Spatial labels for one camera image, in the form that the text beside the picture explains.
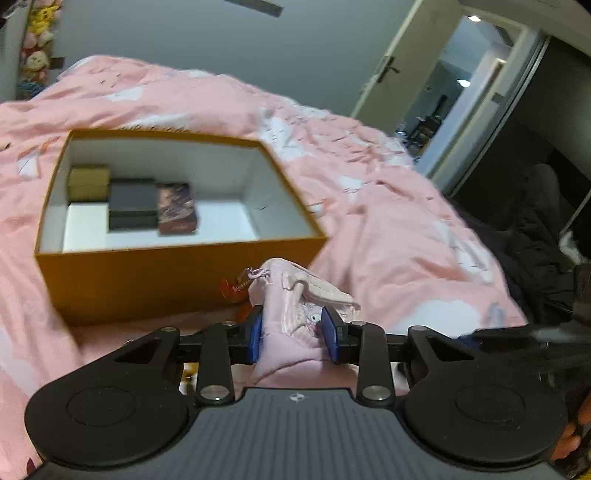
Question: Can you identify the pink printed duvet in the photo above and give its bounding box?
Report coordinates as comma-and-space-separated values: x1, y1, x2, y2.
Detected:
0, 55, 530, 480

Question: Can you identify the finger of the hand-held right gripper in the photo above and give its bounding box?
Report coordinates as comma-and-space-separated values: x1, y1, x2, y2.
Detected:
459, 320, 591, 370

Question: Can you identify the black door handle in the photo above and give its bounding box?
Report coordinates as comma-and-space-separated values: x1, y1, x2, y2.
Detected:
374, 56, 400, 84

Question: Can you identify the orange knitted toy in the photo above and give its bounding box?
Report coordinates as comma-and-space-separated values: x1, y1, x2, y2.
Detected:
221, 276, 253, 302

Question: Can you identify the person's right hand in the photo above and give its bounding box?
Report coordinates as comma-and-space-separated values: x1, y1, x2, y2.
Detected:
550, 385, 591, 463

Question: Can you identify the dark clothing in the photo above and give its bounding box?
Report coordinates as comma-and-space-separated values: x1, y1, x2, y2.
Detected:
450, 162, 591, 326

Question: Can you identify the clear tube of plush toys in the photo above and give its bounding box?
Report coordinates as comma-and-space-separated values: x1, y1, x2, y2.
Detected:
15, 0, 64, 100

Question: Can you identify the black square box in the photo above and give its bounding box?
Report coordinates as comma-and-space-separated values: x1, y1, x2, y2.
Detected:
108, 178, 160, 232

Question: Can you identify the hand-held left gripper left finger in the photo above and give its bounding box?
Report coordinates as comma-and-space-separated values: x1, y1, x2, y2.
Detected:
113, 305, 265, 404

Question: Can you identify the white sliding door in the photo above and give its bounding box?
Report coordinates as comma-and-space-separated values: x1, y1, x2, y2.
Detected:
427, 28, 551, 197

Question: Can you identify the orange cardboard box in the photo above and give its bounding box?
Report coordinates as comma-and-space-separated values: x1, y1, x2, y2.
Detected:
33, 129, 328, 326

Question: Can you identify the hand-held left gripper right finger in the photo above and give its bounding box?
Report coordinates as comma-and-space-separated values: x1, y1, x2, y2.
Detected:
320, 305, 481, 404

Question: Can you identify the pink drawstring pouch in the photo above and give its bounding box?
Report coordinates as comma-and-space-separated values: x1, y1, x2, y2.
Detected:
248, 258, 362, 387

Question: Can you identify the gold box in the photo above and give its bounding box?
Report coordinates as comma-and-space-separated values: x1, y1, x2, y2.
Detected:
67, 165, 112, 204

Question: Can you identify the dark patterned box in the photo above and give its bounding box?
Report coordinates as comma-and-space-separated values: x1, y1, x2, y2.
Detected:
154, 182, 202, 236

